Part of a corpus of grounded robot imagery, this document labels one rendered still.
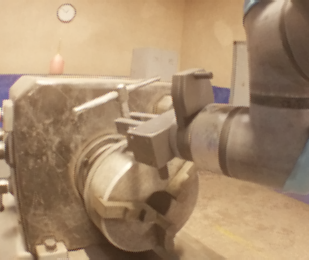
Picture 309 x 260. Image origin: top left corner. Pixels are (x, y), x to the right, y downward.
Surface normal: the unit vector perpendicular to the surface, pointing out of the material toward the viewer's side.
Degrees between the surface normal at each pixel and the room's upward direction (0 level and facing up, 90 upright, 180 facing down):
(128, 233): 90
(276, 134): 95
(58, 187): 90
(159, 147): 85
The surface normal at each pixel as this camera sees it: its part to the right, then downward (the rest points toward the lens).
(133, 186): 0.57, 0.22
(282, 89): -0.58, 0.18
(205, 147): -0.75, 0.17
